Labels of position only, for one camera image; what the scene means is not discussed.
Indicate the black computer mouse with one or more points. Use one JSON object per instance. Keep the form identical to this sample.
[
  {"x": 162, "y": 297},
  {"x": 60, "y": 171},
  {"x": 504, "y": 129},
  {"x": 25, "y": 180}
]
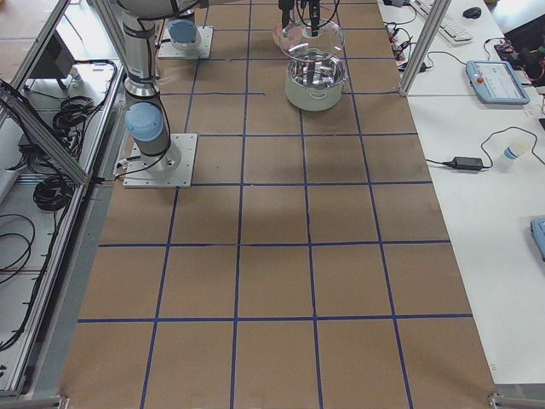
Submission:
[{"x": 472, "y": 13}]

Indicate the glass pot lid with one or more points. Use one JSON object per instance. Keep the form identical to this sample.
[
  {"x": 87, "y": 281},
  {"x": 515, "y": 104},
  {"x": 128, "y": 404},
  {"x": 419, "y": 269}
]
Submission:
[{"x": 302, "y": 46}]

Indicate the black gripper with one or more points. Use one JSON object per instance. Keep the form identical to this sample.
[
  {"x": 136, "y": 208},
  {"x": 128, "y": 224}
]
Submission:
[{"x": 313, "y": 17}]

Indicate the white electric cooking pot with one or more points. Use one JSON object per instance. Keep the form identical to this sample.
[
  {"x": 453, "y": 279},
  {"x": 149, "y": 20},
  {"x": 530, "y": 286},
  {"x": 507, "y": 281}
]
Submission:
[{"x": 315, "y": 80}]

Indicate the aluminium frame post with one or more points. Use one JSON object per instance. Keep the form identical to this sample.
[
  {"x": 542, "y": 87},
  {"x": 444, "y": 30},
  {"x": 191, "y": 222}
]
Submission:
[{"x": 424, "y": 41}]

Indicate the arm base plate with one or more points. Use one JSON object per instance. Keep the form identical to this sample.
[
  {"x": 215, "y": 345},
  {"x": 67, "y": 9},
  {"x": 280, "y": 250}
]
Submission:
[
  {"x": 174, "y": 169},
  {"x": 197, "y": 50}
]

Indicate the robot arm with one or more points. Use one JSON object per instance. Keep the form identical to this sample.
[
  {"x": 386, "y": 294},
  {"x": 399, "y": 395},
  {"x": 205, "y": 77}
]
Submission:
[
  {"x": 183, "y": 33},
  {"x": 145, "y": 119}
]

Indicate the white keyboard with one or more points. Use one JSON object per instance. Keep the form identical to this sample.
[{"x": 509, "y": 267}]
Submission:
[{"x": 454, "y": 33}]

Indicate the paper cup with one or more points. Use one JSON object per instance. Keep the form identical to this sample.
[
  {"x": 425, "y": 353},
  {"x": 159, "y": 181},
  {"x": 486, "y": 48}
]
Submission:
[{"x": 517, "y": 148}]

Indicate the black power adapter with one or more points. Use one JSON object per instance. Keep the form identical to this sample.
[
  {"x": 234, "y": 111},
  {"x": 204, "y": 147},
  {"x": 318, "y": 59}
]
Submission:
[{"x": 465, "y": 163}]

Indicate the pink bowl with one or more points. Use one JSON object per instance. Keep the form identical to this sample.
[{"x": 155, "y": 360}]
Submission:
[{"x": 280, "y": 36}]

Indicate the blue teach pendant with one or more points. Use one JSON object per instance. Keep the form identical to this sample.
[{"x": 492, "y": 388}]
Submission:
[
  {"x": 537, "y": 232},
  {"x": 495, "y": 82}
]

